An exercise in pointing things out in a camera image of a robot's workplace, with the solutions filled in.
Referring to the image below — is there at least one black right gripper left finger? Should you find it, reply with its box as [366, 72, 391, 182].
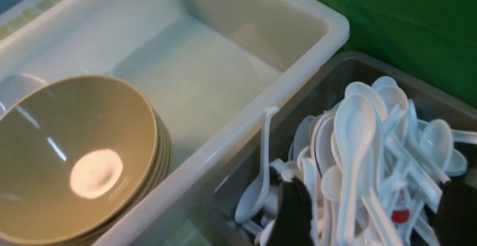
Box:
[268, 177, 313, 246]

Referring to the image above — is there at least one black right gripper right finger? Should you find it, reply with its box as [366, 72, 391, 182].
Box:
[433, 180, 477, 246]

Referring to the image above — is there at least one upright white spoon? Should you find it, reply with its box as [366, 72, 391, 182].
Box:
[234, 107, 279, 224]

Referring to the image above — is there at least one grey plastic spoon bin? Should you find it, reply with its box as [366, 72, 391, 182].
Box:
[202, 52, 477, 246]

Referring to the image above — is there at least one pile of white spoons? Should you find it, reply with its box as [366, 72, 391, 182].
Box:
[234, 76, 476, 246]

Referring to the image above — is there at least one large white plastic tub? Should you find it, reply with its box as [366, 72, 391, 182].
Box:
[1, 0, 350, 246]

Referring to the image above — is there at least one green cloth backdrop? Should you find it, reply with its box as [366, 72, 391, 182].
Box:
[318, 0, 477, 107]

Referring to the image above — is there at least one stack of tan bowls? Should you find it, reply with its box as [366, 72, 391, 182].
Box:
[71, 116, 173, 246]

